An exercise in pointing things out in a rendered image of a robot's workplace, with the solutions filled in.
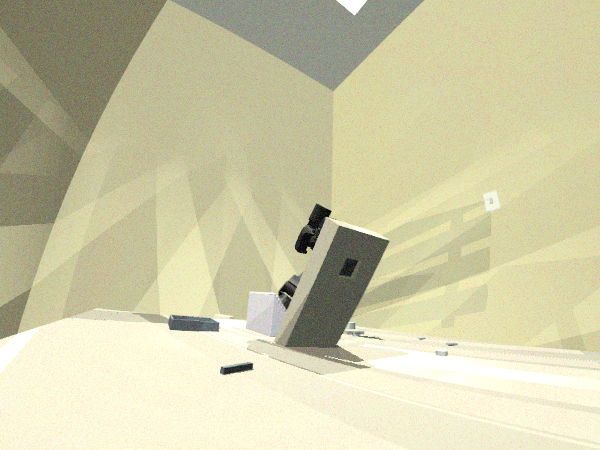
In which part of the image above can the dark grey bar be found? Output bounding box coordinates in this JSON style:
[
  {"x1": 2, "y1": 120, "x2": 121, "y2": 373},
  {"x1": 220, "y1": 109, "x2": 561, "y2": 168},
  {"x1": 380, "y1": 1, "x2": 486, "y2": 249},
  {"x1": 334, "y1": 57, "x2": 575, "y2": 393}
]
[{"x1": 220, "y1": 362, "x2": 254, "y2": 375}]

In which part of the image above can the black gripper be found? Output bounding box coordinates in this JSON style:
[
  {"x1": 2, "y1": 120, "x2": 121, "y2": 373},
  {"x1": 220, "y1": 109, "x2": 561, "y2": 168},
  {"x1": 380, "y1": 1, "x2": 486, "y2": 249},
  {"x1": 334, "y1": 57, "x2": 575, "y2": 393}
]
[{"x1": 295, "y1": 229, "x2": 318, "y2": 254}]

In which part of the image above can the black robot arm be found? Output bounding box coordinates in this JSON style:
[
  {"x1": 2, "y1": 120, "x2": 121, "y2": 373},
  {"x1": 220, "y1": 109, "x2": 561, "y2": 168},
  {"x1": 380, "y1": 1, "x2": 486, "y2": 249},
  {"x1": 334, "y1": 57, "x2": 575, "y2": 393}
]
[{"x1": 278, "y1": 203, "x2": 332, "y2": 310}]

